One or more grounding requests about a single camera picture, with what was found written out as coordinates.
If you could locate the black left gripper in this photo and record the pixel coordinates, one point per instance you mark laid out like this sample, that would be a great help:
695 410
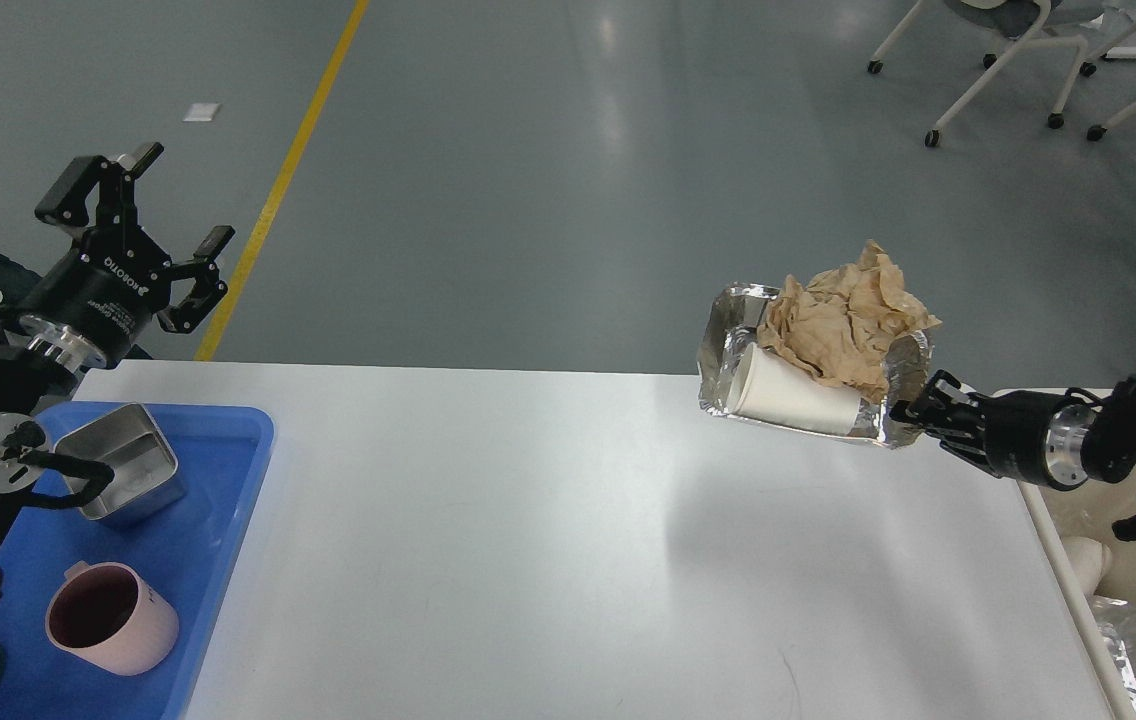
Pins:
113 281

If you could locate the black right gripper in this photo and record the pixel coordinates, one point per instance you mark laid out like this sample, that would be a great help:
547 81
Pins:
1031 436

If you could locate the brown paper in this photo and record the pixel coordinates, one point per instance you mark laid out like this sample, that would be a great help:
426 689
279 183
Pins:
838 328

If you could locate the white paper cup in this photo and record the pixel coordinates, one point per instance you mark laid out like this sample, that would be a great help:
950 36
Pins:
767 388

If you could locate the stainless steel rectangular container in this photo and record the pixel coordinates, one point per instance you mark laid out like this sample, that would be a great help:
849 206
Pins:
147 476

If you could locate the aluminium foil tray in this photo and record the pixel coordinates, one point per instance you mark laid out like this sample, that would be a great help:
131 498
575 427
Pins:
732 323

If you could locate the pink plastic mug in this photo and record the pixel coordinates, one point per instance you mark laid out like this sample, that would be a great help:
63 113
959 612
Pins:
107 615

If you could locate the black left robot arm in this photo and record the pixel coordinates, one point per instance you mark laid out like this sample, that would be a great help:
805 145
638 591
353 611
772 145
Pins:
34 367

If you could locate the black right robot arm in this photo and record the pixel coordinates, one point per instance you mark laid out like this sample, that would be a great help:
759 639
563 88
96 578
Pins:
1109 450

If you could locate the white floor tag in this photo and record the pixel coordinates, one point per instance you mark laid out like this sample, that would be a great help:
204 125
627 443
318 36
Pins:
201 112

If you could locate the white object in bin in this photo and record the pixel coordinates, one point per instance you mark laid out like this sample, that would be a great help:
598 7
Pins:
1090 561

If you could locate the blue plastic tray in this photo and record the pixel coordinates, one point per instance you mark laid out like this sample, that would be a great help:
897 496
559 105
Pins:
187 551

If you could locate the beige plastic bin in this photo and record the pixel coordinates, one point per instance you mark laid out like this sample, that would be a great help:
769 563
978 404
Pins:
1128 580

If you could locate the white office chair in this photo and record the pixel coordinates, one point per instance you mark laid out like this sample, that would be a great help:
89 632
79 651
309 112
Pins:
1014 27

